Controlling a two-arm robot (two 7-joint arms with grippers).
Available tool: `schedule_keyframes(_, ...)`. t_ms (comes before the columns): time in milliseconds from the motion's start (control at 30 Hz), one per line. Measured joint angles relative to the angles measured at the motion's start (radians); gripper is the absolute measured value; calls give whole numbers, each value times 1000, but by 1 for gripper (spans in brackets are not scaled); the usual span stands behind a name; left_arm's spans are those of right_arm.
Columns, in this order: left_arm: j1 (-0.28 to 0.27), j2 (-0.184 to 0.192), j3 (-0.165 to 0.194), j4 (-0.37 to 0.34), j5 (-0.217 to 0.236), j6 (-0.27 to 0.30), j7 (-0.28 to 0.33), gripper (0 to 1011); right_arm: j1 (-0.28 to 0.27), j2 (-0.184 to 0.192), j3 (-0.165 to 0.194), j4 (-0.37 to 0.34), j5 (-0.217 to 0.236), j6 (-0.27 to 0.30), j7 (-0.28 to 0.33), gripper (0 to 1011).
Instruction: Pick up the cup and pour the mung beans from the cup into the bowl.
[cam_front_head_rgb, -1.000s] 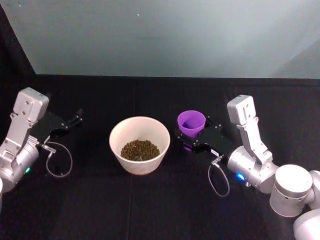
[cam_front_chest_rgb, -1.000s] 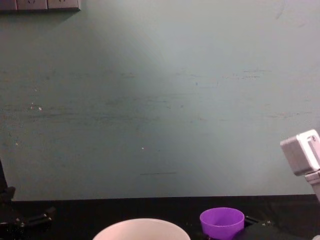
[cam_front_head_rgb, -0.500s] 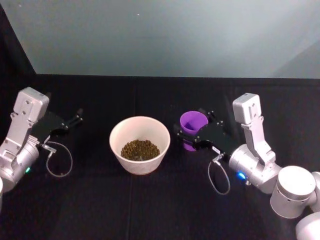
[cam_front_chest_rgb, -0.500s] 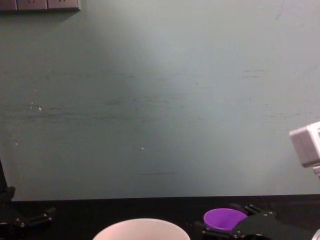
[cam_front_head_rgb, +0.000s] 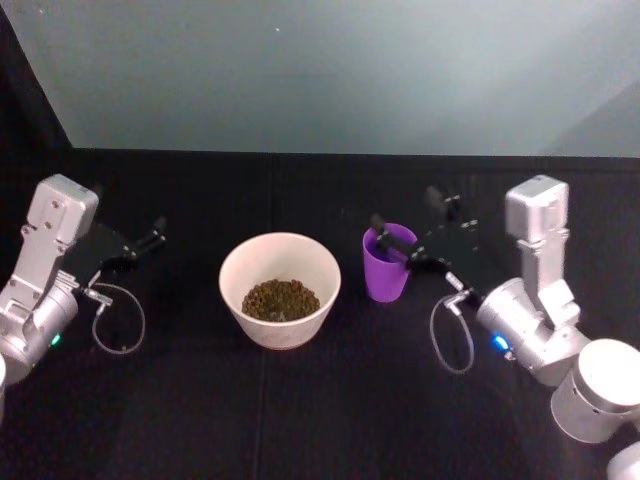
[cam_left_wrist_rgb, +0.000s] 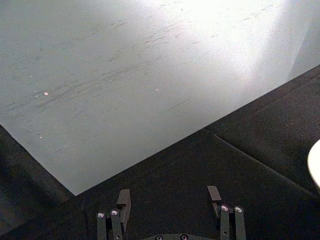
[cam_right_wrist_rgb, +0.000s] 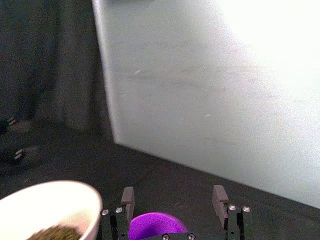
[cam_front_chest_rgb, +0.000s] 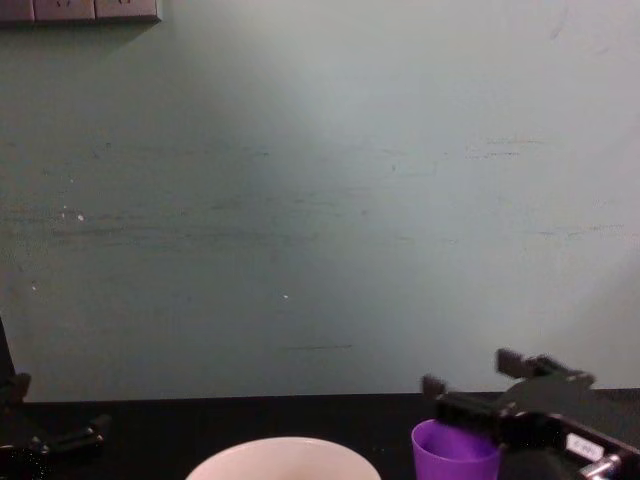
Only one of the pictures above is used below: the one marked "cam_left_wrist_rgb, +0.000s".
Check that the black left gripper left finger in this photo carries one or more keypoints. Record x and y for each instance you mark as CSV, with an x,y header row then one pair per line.
x,y
117,220

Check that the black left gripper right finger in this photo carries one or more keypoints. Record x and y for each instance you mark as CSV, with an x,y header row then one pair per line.
x,y
228,222

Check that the black table cloth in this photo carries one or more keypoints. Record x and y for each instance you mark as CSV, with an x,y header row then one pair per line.
x,y
225,180

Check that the roll of white tape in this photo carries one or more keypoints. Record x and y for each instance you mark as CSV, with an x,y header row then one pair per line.
x,y
314,162

